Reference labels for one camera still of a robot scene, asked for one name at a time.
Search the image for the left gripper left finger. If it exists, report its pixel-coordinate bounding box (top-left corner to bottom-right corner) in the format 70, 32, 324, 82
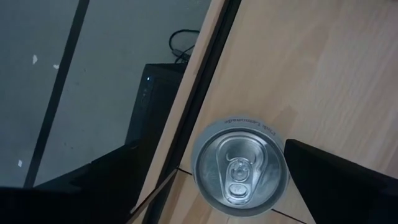
0, 142, 155, 224

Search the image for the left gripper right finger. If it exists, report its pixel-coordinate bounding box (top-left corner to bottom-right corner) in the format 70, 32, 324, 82
284, 138, 398, 224

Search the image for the silver can top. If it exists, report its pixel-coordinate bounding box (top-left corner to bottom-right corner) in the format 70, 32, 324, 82
190, 115, 290, 218

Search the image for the black computer tower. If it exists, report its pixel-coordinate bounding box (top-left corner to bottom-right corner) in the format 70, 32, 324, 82
124, 63, 189, 149

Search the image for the black metal table frame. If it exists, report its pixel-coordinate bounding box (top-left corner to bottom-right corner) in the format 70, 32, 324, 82
141, 0, 243, 224

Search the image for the looped black cable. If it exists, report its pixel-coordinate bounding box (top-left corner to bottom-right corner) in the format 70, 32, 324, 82
169, 29, 201, 65

